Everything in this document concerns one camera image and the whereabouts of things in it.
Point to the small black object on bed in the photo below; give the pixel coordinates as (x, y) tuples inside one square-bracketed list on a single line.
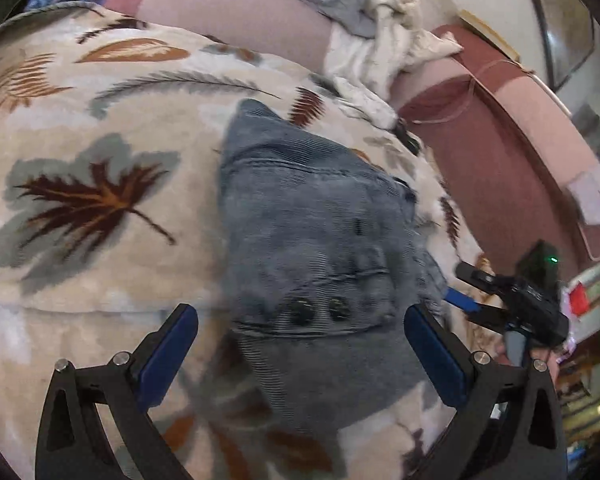
[(401, 132)]

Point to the pink bolster cushion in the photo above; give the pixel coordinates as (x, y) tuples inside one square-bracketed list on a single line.
[(287, 28)]

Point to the person right hand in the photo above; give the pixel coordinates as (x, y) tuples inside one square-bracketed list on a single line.
[(548, 356)]

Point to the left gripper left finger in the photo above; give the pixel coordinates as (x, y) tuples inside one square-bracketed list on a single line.
[(72, 443)]

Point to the white crumpled garment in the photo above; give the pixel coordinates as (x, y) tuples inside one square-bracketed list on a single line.
[(363, 70)]

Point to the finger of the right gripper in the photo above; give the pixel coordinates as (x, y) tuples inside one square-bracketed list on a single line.
[(492, 284), (489, 317)]

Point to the white cloth on headboard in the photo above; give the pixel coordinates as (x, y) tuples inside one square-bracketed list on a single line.
[(585, 191)]

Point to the blue denim jeans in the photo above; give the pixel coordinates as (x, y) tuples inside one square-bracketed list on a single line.
[(323, 259)]

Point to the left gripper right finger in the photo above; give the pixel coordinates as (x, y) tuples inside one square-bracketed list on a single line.
[(507, 422)]

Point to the yellow book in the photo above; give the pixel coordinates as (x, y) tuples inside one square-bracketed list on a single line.
[(486, 32)]

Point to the red pink headboard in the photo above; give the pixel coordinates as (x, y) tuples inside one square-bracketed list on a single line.
[(506, 152)]

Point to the leaf print blanket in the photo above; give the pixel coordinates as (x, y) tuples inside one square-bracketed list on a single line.
[(110, 138)]

